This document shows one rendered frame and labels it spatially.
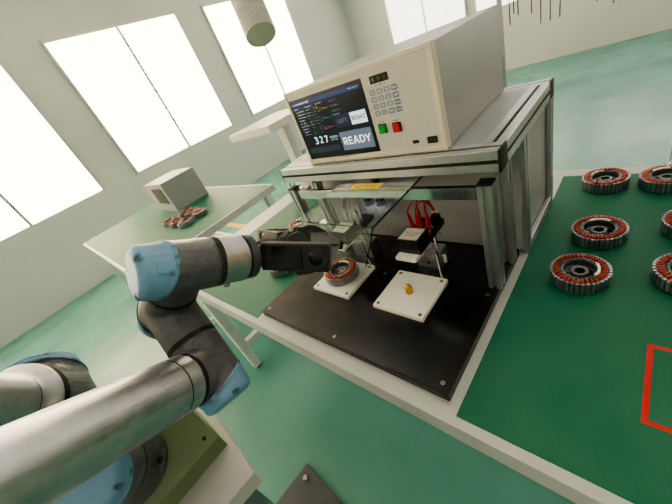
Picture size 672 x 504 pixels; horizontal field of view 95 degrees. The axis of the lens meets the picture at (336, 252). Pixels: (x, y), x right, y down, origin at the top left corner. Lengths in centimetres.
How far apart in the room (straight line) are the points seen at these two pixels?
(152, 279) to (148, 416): 15
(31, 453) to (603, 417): 72
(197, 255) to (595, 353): 71
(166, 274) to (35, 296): 485
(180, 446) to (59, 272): 453
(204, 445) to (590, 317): 85
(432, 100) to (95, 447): 71
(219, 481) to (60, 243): 459
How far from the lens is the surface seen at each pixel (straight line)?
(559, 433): 68
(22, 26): 547
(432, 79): 70
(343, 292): 94
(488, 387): 71
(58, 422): 38
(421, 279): 89
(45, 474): 37
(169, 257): 44
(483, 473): 145
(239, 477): 80
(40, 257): 519
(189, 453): 83
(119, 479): 63
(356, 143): 85
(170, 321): 52
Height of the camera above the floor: 136
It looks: 31 degrees down
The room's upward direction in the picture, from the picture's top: 24 degrees counter-clockwise
